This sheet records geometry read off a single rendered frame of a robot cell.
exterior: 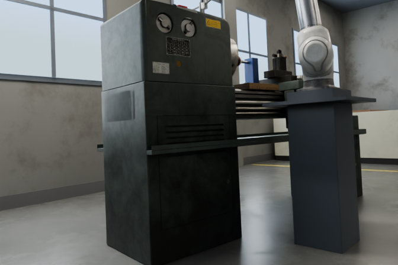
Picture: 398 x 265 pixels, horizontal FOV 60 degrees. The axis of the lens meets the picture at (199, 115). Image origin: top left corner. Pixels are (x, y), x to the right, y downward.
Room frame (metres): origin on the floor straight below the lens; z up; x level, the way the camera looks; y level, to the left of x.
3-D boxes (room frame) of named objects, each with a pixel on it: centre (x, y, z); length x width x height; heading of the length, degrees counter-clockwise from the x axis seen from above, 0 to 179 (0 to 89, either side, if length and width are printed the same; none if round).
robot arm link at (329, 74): (1.85, -0.64, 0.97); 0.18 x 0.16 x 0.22; 159
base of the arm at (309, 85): (1.87, -0.66, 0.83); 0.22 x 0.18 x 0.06; 137
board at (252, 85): (2.41, -0.32, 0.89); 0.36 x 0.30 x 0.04; 40
